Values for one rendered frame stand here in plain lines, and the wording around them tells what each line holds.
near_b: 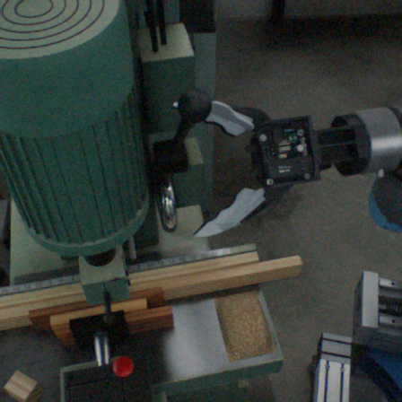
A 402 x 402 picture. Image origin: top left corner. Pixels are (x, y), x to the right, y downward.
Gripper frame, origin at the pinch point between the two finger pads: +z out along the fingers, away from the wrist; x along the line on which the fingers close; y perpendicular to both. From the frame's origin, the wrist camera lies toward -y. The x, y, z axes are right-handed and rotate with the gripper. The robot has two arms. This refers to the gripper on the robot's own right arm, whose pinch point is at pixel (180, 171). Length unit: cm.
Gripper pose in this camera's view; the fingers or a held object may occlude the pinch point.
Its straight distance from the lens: 61.1
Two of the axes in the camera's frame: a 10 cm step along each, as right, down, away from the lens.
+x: 1.6, 9.9, 0.1
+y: 1.3, -0.1, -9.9
